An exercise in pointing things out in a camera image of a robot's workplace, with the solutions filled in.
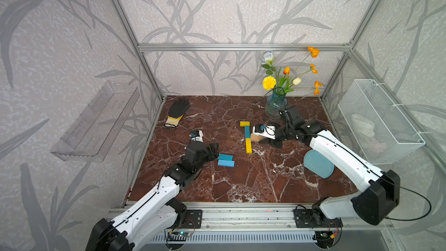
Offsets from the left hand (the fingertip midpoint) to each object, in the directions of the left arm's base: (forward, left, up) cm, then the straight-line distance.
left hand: (215, 146), depth 81 cm
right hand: (+3, -21, +6) cm, 22 cm away
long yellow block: (+7, -17, -13) cm, 23 cm away
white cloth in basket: (+4, -66, +12) cm, 67 cm away
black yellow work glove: (+35, +28, -13) cm, 47 cm away
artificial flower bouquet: (+37, -38, +10) cm, 54 cm away
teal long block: (+2, -5, -15) cm, 16 cm away
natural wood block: (0, -18, +8) cm, 20 cm away
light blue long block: (-3, -5, -13) cm, 14 cm away
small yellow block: (+22, -15, -12) cm, 29 cm away
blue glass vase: (+29, -33, -2) cm, 45 cm away
